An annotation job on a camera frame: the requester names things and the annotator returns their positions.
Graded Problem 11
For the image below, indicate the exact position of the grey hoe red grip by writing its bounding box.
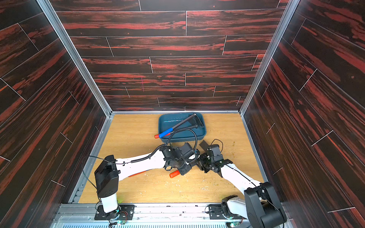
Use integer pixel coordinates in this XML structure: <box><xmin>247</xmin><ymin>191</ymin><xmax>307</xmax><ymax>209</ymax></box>
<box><xmin>167</xmin><ymin>142</ymin><xmax>200</xmax><ymax>178</ymax></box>
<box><xmin>154</xmin><ymin>115</ymin><xmax>204</xmax><ymax>139</ymax></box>

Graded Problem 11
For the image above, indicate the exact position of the chrome hoe blue grip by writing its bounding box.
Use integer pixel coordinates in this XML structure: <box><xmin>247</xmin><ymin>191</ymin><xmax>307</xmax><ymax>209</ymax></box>
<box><xmin>155</xmin><ymin>113</ymin><xmax>196</xmax><ymax>139</ymax></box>

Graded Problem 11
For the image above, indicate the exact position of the green handle red tip hoe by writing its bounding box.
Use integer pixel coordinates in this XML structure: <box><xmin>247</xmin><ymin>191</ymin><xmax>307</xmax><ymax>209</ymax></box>
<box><xmin>128</xmin><ymin>171</ymin><xmax>147</xmax><ymax>177</ymax></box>

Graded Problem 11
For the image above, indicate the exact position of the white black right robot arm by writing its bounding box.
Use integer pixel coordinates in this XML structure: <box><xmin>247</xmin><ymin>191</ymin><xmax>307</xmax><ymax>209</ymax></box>
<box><xmin>199</xmin><ymin>144</ymin><xmax>287</xmax><ymax>228</ymax></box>

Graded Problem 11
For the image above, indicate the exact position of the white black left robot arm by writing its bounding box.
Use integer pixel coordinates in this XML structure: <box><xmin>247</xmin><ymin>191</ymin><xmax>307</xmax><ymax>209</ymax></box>
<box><xmin>94</xmin><ymin>142</ymin><xmax>200</xmax><ymax>213</ymax></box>

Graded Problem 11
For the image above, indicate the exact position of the teal plastic storage box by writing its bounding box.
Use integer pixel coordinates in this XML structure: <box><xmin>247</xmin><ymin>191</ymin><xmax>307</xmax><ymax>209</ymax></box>
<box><xmin>158</xmin><ymin>112</ymin><xmax>207</xmax><ymax>143</ymax></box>

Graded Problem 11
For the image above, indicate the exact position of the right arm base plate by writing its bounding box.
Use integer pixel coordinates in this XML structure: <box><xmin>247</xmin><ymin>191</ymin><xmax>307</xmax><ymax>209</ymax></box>
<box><xmin>204</xmin><ymin>203</ymin><xmax>244</xmax><ymax>219</ymax></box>

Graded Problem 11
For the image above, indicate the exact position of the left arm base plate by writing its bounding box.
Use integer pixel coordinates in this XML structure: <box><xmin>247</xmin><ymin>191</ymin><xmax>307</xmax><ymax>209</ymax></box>
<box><xmin>94</xmin><ymin>204</ymin><xmax>136</xmax><ymax>221</ymax></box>

